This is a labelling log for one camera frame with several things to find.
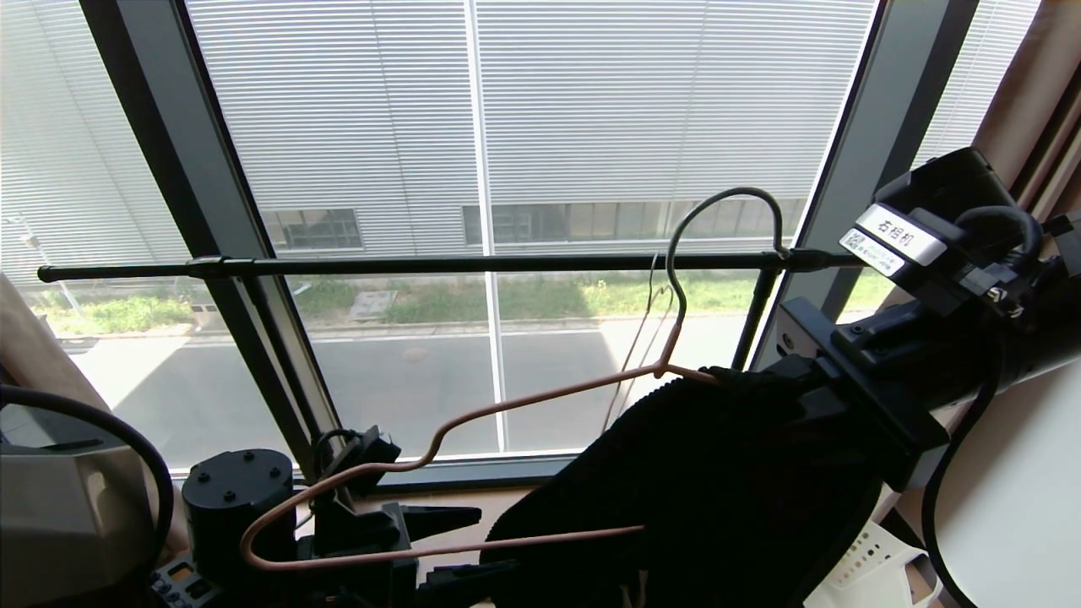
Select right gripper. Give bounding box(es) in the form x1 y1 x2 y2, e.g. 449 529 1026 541
773 297 1014 492

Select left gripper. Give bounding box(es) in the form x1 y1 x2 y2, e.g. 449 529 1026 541
296 502 518 608

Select pink clothes hanger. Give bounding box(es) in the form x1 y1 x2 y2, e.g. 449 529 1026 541
240 187 790 575
598 252 678 437

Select black knitted garment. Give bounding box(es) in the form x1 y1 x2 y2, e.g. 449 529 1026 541
478 366 889 608

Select white laundry basket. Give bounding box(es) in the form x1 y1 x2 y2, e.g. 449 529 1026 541
802 519 944 608

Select black clothes rack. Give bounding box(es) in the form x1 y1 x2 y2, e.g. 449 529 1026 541
38 249 864 478

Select beige curtain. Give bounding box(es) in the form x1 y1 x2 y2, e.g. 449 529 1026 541
0 274 191 558
971 0 1081 222

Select window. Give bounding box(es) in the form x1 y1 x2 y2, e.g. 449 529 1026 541
0 0 1048 491

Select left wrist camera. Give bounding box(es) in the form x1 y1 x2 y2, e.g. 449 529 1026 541
311 425 404 501

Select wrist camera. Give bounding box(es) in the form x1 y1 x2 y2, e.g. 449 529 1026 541
311 425 404 501
838 147 1046 320

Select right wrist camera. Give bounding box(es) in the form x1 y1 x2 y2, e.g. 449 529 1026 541
838 147 1046 320

